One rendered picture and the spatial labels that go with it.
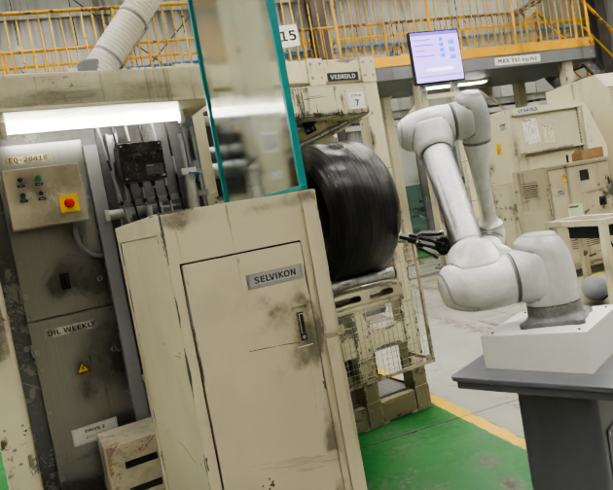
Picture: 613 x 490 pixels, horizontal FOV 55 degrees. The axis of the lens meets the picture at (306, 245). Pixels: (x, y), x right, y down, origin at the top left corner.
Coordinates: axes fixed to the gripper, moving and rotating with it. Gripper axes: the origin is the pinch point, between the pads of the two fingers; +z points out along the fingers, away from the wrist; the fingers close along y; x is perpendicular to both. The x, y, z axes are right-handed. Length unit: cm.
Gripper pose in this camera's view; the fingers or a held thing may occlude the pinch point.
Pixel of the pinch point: (408, 237)
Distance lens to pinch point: 240.4
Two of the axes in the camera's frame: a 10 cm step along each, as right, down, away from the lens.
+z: -9.5, -2.2, 2.4
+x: 3.1, -4.4, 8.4
